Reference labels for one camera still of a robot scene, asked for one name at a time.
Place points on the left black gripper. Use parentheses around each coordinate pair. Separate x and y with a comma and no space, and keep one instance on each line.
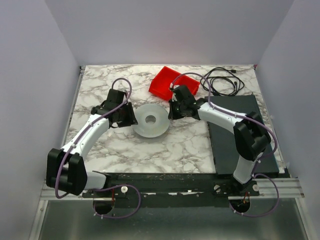
(128,114)

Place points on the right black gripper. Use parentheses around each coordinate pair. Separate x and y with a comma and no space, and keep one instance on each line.
(172,111)

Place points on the white cable spool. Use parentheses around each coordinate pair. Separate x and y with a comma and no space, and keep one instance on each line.
(152,120)

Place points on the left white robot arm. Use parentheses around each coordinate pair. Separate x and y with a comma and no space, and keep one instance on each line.
(65,168)

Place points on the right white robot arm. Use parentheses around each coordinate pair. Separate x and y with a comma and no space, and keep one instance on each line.
(250,134)

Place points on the red plastic bin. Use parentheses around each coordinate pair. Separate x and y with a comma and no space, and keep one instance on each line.
(160,85)

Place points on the dark grey mat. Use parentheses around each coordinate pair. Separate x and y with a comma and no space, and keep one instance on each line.
(223,144)

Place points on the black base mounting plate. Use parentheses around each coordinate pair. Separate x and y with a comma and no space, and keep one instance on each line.
(172,190)

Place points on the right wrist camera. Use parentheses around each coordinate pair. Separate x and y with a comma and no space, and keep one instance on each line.
(173,87)

